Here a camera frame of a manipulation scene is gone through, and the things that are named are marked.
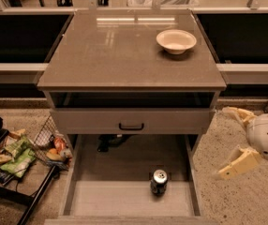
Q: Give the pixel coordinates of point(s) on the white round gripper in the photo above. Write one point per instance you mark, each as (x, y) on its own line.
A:
(266, 135)

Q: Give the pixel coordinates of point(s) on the blue pepsi can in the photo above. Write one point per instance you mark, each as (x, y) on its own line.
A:
(159, 181)

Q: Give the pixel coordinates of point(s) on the open grey middle drawer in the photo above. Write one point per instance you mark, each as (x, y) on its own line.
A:
(113, 187)

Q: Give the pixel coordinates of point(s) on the grey drawer cabinet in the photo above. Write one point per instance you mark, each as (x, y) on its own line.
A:
(109, 59)

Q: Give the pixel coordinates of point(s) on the closed grey top drawer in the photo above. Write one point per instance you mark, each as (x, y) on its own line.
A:
(156, 121)

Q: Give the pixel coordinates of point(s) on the white paper bowl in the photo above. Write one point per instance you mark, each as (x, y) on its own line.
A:
(175, 41)

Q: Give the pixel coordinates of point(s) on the orange snack packet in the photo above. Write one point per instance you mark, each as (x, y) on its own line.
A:
(59, 144)

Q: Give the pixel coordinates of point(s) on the light green snack bag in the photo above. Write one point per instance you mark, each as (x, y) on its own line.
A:
(16, 148)

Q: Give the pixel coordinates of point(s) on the green chip bag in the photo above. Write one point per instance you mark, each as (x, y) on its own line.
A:
(19, 166)

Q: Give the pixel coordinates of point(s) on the dark blue snack bag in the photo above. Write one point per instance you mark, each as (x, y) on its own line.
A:
(5, 177)

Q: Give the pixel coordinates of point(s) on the black drawer handle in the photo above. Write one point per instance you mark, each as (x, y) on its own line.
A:
(131, 128)

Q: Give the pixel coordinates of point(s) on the wire mesh basket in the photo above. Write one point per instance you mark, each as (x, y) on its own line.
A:
(43, 142)

